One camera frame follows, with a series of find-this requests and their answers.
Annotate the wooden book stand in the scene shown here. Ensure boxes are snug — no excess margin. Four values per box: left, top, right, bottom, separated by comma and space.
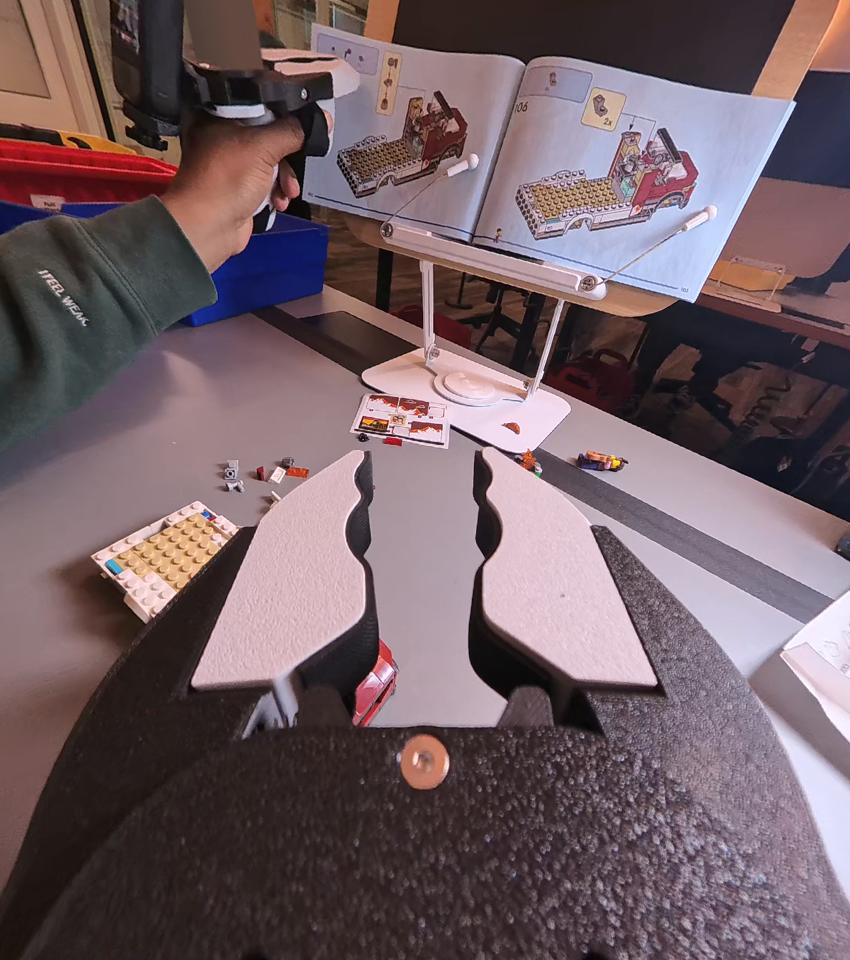
710, 176, 850, 312

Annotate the black wood-rimmed panel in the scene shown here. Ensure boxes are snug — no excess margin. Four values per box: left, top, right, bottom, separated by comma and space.
391, 0, 797, 95

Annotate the sticker sheet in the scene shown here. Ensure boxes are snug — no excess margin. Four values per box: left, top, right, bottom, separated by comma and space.
350, 392, 452, 449

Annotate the person's left forearm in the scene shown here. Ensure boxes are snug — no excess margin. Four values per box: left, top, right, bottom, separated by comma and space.
0, 196, 219, 489

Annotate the white book stand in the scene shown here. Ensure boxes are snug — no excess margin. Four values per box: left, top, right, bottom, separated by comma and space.
361, 153, 718, 455

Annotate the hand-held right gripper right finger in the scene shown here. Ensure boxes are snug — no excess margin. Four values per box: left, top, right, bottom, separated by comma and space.
470, 447, 660, 727

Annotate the toy brick camper van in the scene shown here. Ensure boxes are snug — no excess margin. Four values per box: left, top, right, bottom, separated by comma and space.
91, 501, 399, 729

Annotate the red backpack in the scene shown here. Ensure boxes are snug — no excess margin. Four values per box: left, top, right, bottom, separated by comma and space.
548, 348, 636, 415

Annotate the yellow storage bin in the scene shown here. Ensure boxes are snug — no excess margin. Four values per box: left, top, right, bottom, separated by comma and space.
0, 116, 133, 155

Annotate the long wooden table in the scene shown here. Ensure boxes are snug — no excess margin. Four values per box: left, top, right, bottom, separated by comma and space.
695, 292, 850, 365

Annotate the instruction booklet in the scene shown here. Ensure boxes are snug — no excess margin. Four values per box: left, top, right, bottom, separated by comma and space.
305, 22, 797, 305

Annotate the person's left hand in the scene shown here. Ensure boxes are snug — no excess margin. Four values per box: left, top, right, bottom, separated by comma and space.
158, 112, 336, 275

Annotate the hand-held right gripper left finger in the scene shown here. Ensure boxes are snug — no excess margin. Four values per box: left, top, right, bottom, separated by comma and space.
190, 450, 382, 740

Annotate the red storage bin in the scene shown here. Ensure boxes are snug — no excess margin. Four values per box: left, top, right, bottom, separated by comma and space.
0, 133, 178, 210

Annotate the grey desk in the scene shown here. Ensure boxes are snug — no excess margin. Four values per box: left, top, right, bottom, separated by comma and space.
0, 285, 850, 960

